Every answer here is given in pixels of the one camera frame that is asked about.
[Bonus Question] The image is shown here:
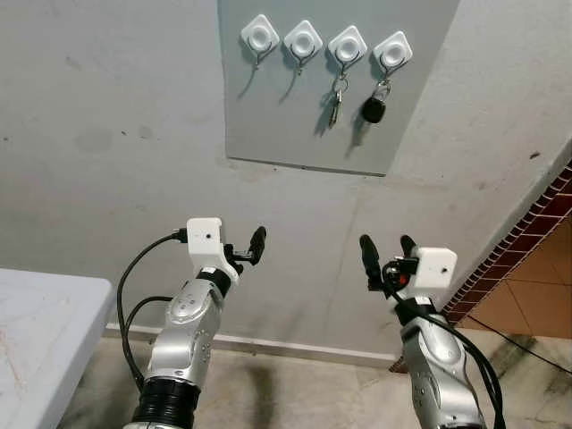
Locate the black car key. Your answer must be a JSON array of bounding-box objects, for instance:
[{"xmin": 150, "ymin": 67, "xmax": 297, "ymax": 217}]
[{"xmin": 360, "ymin": 80, "xmax": 392, "ymax": 124}]

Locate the white folding table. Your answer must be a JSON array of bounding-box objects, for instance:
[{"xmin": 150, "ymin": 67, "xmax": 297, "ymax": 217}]
[{"xmin": 0, "ymin": 268, "xmax": 115, "ymax": 429}]

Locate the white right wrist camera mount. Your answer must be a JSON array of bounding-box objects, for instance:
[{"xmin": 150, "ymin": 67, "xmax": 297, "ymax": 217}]
[{"xmin": 411, "ymin": 248, "xmax": 458, "ymax": 302}]

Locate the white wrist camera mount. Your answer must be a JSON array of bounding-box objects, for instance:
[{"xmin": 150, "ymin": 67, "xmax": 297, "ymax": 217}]
[
  {"xmin": 411, "ymin": 248, "xmax": 458, "ymax": 302},
  {"xmin": 186, "ymin": 218, "xmax": 242, "ymax": 287}
]

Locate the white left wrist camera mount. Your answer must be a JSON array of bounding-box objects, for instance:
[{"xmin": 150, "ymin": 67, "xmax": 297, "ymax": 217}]
[{"xmin": 186, "ymin": 218, "xmax": 242, "ymax": 287}]

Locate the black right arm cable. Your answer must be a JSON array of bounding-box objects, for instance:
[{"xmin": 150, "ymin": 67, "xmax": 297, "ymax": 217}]
[{"xmin": 383, "ymin": 259, "xmax": 508, "ymax": 429}]

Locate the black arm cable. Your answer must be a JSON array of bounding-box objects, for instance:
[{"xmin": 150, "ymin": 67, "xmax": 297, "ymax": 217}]
[
  {"xmin": 115, "ymin": 230, "xmax": 189, "ymax": 394},
  {"xmin": 383, "ymin": 259, "xmax": 508, "ymax": 429}
]

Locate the grey wall panel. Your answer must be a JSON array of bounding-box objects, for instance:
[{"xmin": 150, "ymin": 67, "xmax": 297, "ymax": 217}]
[{"xmin": 217, "ymin": 0, "xmax": 461, "ymax": 177}]

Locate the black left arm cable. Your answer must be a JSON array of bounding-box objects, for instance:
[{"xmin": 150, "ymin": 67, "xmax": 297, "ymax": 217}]
[{"xmin": 115, "ymin": 230, "xmax": 189, "ymax": 394}]

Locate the red tiled wall strip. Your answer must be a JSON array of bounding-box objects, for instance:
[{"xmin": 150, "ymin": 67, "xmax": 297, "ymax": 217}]
[{"xmin": 391, "ymin": 161, "xmax": 572, "ymax": 374}]

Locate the thin black floor cable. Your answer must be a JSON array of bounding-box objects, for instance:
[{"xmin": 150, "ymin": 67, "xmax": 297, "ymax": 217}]
[{"xmin": 465, "ymin": 315, "xmax": 572, "ymax": 373}]

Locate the silver key with ring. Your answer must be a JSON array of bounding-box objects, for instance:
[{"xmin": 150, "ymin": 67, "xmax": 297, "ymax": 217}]
[{"xmin": 327, "ymin": 74, "xmax": 349, "ymax": 128}]

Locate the white square wall hook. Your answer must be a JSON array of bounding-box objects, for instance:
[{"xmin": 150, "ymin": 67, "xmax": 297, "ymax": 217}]
[
  {"xmin": 327, "ymin": 25, "xmax": 369, "ymax": 78},
  {"xmin": 240, "ymin": 14, "xmax": 281, "ymax": 69},
  {"xmin": 372, "ymin": 31, "xmax": 414, "ymax": 83},
  {"xmin": 283, "ymin": 20, "xmax": 324, "ymax": 74}
]

